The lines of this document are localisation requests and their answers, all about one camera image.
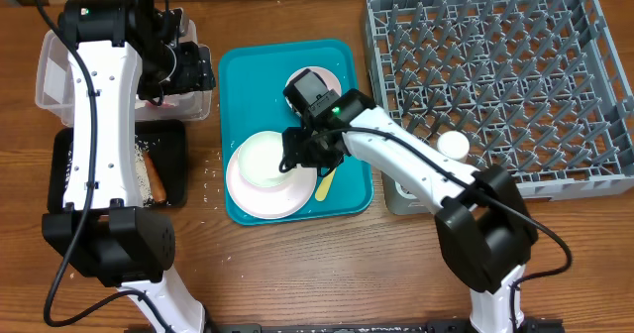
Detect pink bowl with rice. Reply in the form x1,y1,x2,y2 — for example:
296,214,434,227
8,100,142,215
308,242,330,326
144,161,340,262
283,66,342,116

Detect yellow plastic spoon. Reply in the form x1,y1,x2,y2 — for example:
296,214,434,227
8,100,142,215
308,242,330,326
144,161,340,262
315,169,336,202

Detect clear plastic bin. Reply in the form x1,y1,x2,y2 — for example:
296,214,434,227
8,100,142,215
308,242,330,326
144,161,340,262
35,31,212,127

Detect fried sausage stick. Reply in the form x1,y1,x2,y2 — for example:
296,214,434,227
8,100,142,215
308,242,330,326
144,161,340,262
142,151,167,203

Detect black plastic tray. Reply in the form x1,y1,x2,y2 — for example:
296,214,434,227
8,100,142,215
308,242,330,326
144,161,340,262
47,120,188,214

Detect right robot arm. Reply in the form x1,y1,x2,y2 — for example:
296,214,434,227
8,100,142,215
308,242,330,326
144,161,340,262
279,68,538,332

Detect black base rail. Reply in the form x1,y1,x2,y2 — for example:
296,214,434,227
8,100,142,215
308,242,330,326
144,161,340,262
123,317,566,333

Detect grey dishwasher rack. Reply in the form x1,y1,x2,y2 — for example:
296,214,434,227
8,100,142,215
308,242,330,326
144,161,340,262
366,0,633,200

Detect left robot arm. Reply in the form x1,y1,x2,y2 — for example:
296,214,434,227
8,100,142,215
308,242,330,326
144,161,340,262
42,0,215,332

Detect white paper cup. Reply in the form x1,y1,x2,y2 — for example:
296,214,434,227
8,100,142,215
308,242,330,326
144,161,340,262
436,131,471,163

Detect white round plate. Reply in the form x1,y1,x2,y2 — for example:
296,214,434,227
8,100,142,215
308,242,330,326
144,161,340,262
225,145,317,220

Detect white bowl with food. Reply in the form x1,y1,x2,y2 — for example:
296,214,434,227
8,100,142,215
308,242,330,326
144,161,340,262
238,131,290,188

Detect pile of white rice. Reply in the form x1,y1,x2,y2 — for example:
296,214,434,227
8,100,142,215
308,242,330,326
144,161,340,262
135,144,153,206

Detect teal serving tray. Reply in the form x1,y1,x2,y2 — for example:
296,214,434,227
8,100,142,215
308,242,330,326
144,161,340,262
219,40,374,226

